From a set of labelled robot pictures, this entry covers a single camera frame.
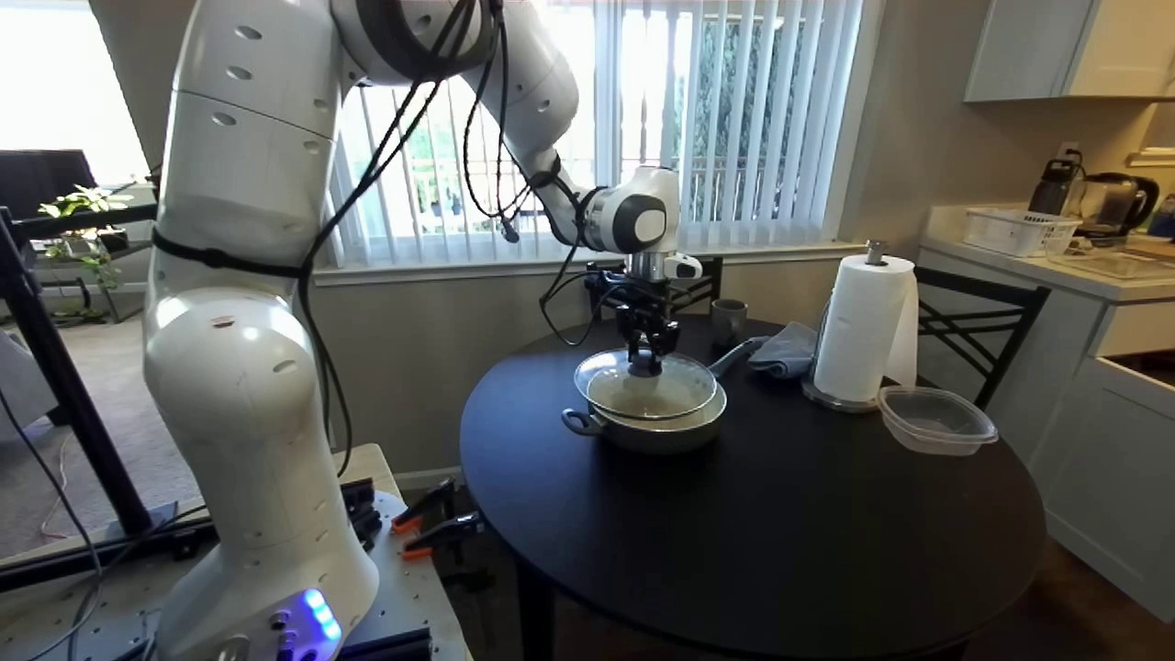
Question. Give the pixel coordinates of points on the white lower kitchen cabinet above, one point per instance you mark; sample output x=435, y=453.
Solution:
x=1102, y=429

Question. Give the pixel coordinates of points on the robot base platform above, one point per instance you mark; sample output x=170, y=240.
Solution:
x=415, y=576

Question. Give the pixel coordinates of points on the black coffee maker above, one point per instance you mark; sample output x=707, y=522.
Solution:
x=1057, y=184

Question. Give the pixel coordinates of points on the clear plastic counter bin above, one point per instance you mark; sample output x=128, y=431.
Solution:
x=1017, y=228

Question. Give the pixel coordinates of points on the white upper cabinet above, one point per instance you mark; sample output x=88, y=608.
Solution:
x=1068, y=51

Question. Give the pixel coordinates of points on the glass electric kettle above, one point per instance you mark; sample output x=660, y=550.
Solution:
x=1117, y=209

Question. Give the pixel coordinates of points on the black tripod pole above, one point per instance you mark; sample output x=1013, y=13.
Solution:
x=74, y=406

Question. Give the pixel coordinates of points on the white paper towel roll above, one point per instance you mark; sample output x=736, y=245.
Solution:
x=866, y=326

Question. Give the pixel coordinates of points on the black cross-back chair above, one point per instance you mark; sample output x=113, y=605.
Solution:
x=699, y=288
x=979, y=326

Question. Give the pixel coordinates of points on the blue-grey folded cloth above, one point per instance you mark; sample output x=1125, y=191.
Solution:
x=782, y=353

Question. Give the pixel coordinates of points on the grey pan with white interior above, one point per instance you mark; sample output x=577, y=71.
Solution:
x=647, y=437

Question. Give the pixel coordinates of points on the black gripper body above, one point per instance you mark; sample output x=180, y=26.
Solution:
x=647, y=308

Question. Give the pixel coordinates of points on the round glass lid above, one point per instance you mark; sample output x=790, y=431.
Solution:
x=685, y=395

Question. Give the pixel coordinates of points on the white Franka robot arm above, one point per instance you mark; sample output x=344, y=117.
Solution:
x=245, y=368

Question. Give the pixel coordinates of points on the metal paper towel holder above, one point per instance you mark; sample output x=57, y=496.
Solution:
x=873, y=253

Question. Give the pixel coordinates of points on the clear plastic food container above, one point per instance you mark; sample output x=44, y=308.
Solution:
x=937, y=425

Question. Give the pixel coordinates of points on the green house plant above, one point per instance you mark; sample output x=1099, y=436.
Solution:
x=85, y=234

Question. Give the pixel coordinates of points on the white vertical window blinds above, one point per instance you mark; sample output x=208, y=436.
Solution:
x=736, y=122

